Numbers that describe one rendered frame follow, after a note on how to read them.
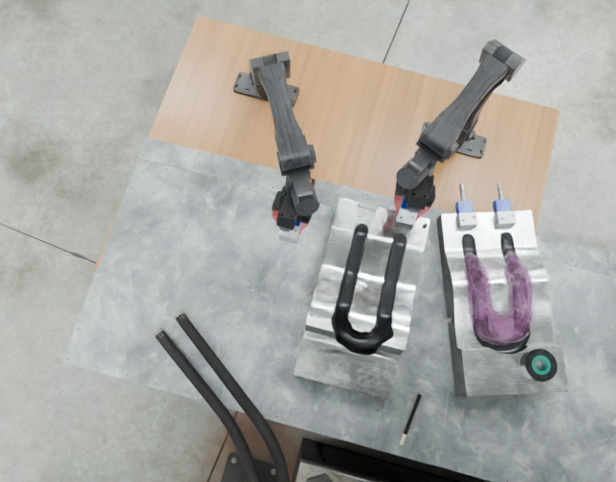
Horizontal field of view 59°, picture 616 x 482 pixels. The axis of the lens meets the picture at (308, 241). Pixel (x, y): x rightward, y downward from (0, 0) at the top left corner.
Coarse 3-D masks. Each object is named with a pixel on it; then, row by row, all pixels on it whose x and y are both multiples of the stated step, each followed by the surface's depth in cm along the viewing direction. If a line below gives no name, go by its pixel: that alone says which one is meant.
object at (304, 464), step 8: (304, 464) 145; (312, 464) 146; (320, 464) 150; (304, 472) 145; (336, 472) 145; (344, 472) 146; (296, 480) 144; (344, 480) 144; (352, 480) 144; (360, 480) 144; (368, 480) 144; (376, 480) 148
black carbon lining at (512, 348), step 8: (504, 232) 154; (464, 240) 154; (472, 240) 154; (504, 240) 154; (512, 240) 154; (464, 248) 154; (472, 248) 154; (504, 248) 154; (512, 248) 154; (464, 256) 152; (504, 256) 152; (528, 336) 145; (488, 344) 145; (512, 344) 145; (520, 344) 145; (504, 352) 145; (512, 352) 144
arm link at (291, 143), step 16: (256, 64) 125; (272, 64) 126; (288, 64) 128; (256, 80) 132; (272, 80) 125; (272, 96) 125; (288, 96) 125; (272, 112) 126; (288, 112) 125; (288, 128) 124; (288, 144) 124; (304, 144) 124; (288, 160) 123; (304, 160) 124
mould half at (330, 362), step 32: (352, 224) 151; (384, 224) 151; (416, 224) 151; (384, 256) 149; (416, 256) 149; (320, 288) 144; (320, 320) 140; (352, 320) 140; (320, 352) 145; (352, 352) 145; (384, 352) 145; (352, 384) 143; (384, 384) 143
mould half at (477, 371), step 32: (448, 224) 155; (480, 224) 155; (448, 256) 152; (480, 256) 152; (448, 288) 151; (544, 288) 146; (544, 320) 146; (480, 352) 140; (480, 384) 138; (512, 384) 138; (544, 384) 138
